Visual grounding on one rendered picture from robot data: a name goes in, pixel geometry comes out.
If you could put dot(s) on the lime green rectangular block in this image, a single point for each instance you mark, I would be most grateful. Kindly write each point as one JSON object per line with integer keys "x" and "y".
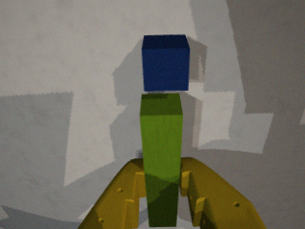
{"x": 161, "y": 121}

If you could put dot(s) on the small blue cube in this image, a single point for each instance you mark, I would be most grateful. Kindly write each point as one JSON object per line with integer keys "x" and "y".
{"x": 166, "y": 62}

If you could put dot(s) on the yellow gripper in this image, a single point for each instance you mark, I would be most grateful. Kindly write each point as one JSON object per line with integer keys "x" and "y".
{"x": 214, "y": 203}

